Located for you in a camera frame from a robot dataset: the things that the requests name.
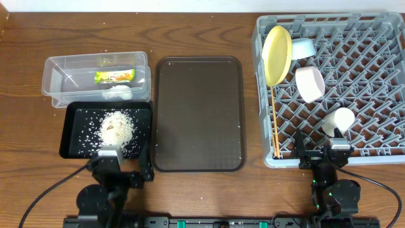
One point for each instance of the black plastic bin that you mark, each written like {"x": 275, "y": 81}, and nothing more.
{"x": 74, "y": 106}

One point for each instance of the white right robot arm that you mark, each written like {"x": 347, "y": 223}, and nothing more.
{"x": 336, "y": 199}

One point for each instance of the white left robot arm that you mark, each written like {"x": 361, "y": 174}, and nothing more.
{"x": 102, "y": 204}

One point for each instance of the clear plastic bin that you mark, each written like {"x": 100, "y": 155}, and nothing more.
{"x": 71, "y": 78}

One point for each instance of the white napkin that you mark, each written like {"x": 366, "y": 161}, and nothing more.
{"x": 118, "y": 91}

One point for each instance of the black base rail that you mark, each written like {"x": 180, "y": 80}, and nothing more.
{"x": 277, "y": 222}

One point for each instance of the pink white bowl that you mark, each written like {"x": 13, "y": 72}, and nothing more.
{"x": 310, "y": 83}

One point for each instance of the pile of rice grains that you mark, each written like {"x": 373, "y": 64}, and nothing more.
{"x": 115, "y": 128}

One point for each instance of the yellow plate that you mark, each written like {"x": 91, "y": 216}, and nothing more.
{"x": 277, "y": 55}

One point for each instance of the dark brown serving tray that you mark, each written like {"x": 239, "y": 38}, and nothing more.
{"x": 198, "y": 121}

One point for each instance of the cream white cup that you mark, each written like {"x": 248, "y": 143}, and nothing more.
{"x": 342, "y": 118}

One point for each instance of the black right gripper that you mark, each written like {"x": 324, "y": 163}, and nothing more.
{"x": 311, "y": 158}

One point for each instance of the light blue bowl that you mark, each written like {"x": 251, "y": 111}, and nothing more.
{"x": 302, "y": 48}

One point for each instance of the green snack wrapper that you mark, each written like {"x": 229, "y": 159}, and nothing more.
{"x": 121, "y": 76}

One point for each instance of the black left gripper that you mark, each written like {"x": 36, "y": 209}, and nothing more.
{"x": 125, "y": 176}

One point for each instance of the grey dishwasher rack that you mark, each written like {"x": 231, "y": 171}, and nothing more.
{"x": 361, "y": 59}

